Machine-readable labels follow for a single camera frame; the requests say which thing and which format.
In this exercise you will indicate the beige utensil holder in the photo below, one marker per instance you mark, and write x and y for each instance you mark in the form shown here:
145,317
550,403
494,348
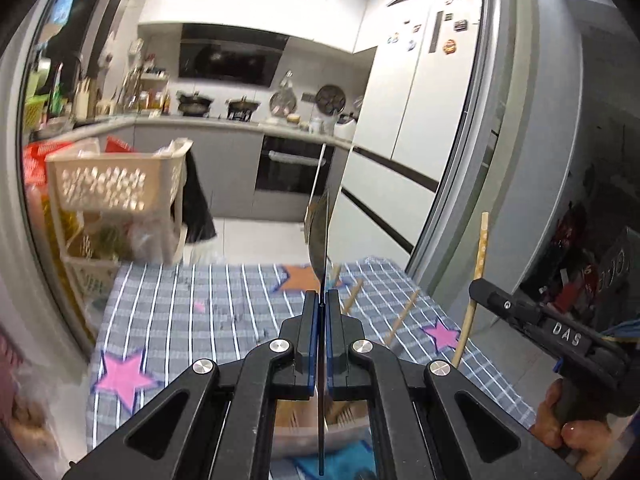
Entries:
295,430

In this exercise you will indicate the blue patterned bamboo chopstick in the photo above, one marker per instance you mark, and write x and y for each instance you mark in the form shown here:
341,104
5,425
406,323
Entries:
335,276
472,305

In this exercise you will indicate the beige perforated storage cart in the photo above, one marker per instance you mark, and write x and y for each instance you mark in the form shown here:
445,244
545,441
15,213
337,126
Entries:
112,208

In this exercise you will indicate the grey kitchen counter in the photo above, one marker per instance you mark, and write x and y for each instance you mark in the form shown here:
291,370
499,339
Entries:
227,156

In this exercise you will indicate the grey checked tablecloth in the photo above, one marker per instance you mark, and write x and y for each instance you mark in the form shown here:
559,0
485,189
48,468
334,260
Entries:
174,315

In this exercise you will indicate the right hand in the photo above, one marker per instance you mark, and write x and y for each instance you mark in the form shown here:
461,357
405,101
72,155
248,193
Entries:
592,439

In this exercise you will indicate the dark plastic utensil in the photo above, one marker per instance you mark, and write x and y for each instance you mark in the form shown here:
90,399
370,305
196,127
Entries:
318,242

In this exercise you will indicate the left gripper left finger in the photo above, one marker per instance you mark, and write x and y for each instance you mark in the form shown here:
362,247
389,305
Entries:
214,421

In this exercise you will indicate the white refrigerator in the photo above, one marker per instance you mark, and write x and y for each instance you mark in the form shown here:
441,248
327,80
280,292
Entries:
411,111

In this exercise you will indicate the black built-in oven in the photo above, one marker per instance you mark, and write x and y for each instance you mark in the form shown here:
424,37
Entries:
293,166

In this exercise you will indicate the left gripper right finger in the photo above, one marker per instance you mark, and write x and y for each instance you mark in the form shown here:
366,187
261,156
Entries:
429,421

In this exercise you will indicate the black range hood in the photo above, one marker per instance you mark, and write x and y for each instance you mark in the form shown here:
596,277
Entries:
238,55

